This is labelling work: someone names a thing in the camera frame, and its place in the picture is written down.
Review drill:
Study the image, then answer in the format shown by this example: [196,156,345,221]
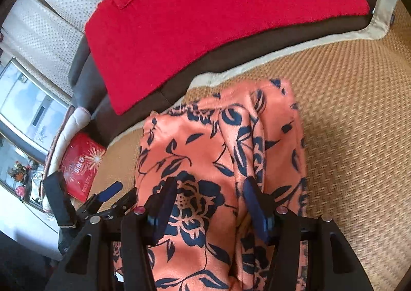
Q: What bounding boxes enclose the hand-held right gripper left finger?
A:
[53,177,179,291]

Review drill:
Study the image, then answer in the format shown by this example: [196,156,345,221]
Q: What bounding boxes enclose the orange floral garment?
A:
[135,77,310,291]

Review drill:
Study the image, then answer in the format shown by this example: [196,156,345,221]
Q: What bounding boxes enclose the brown blanket with beige trim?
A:
[69,0,397,147]

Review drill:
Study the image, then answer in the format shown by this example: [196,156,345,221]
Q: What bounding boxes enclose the red printed bag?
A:
[59,132,107,202]

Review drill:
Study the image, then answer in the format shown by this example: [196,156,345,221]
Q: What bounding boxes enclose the red fleece garment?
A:
[84,0,370,116]

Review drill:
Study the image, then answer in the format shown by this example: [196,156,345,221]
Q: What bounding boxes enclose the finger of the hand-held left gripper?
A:
[82,181,137,215]
[43,171,78,229]

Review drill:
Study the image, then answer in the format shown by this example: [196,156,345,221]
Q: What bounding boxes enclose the potted flowers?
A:
[9,163,33,184]

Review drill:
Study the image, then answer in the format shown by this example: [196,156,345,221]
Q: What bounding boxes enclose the beige perforated leather headboard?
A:
[0,0,151,99]

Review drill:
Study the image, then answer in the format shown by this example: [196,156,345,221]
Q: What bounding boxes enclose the woven rattan mat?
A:
[106,0,411,291]

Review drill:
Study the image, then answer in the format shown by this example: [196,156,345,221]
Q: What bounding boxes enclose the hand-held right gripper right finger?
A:
[242,178,375,291]

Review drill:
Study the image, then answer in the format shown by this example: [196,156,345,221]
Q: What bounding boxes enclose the glass window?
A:
[0,57,72,189]

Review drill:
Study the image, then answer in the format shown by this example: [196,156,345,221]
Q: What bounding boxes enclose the white cushion with pink trim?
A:
[40,106,92,214]

